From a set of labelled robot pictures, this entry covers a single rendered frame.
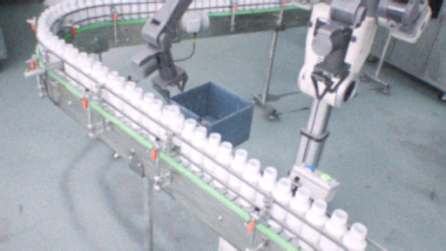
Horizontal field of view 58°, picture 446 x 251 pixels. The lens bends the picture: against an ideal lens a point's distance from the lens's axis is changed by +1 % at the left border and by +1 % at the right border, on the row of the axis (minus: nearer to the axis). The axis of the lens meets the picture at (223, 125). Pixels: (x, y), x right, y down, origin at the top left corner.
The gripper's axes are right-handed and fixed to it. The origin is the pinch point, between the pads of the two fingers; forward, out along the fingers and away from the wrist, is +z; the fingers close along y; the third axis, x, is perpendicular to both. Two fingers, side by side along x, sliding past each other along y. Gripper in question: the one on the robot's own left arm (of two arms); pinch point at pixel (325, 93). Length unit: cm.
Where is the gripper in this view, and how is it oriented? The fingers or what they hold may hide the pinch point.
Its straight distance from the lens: 119.4
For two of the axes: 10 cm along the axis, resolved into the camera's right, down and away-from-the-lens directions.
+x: -7.2, -4.3, 5.4
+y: 6.9, -3.5, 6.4
